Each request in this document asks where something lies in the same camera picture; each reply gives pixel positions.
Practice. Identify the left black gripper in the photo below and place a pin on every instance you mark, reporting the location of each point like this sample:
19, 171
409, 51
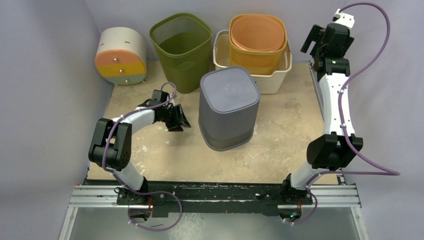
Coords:
183, 121

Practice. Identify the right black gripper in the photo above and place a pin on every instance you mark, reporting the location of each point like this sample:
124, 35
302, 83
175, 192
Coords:
313, 38

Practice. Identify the grey mesh waste bin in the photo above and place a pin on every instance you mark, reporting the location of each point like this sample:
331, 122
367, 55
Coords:
228, 106

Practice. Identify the olive green mesh bin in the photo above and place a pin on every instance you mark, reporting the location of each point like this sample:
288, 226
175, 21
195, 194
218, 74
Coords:
182, 43

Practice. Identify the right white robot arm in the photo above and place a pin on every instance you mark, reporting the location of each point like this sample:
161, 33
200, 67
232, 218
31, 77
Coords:
334, 149

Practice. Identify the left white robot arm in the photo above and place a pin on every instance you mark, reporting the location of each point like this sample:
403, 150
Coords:
111, 144

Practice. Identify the orange inner bin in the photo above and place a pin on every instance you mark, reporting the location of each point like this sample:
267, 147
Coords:
257, 32

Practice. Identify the yellow mesh bin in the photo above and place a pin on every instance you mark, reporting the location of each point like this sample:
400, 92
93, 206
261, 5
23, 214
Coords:
256, 62

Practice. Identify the white perforated storage basket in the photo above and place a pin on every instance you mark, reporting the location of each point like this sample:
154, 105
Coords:
266, 84

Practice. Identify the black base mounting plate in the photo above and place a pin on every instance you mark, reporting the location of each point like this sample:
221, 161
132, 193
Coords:
161, 198

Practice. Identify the small round drawer cabinet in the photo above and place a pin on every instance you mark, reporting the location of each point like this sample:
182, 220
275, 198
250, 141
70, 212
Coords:
121, 56

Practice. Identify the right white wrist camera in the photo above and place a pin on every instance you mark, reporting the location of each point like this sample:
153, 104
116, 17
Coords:
344, 19

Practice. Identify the aluminium rail frame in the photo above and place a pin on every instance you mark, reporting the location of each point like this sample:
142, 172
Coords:
104, 196

